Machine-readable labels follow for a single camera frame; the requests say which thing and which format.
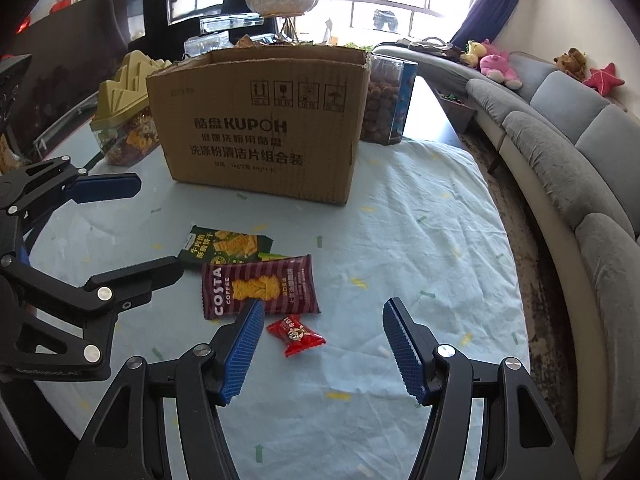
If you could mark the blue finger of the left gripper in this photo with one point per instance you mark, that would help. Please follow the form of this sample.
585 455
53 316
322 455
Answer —
89 189

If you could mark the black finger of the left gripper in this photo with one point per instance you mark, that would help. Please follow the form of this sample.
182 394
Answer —
132 286

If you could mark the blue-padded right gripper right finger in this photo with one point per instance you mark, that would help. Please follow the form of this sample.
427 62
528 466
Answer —
520 436

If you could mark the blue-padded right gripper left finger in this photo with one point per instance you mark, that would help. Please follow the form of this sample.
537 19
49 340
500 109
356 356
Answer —
126 439

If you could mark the green cracker packet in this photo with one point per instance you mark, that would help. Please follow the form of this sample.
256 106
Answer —
204 246

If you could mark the small red candy packet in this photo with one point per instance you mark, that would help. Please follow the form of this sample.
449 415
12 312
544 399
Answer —
296 336

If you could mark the maroon Costa cookie packet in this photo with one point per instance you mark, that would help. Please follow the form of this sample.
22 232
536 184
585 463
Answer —
284 286

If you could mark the gold-lidded clear candy jar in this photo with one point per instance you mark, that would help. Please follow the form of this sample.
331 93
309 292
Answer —
123 124

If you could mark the black television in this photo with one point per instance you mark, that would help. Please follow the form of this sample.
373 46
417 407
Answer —
71 52

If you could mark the light blue table cloth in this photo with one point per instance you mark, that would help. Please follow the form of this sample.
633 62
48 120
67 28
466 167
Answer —
419 225

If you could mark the black piano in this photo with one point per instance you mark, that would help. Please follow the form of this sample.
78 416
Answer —
169 23

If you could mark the brown cardboard box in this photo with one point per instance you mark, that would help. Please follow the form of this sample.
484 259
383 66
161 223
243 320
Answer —
281 120

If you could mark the tiered white snack bowl stand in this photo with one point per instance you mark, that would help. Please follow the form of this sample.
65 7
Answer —
285 10

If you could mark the grey curved sofa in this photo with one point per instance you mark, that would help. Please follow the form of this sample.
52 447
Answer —
575 156

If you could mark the clear nut canister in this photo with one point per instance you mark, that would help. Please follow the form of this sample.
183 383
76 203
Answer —
388 98

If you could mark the red star pillow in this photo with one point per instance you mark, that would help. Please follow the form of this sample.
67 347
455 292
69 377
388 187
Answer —
603 80

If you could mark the pink plush toy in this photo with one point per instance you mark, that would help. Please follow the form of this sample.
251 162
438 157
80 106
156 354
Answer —
495 66

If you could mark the brown plush lion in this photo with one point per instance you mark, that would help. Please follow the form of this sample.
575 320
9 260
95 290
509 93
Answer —
572 63

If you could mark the yellow plush toy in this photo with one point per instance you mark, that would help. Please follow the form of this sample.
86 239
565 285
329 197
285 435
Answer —
474 52

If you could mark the right blue curtain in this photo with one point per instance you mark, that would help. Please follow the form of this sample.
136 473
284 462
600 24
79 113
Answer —
485 21

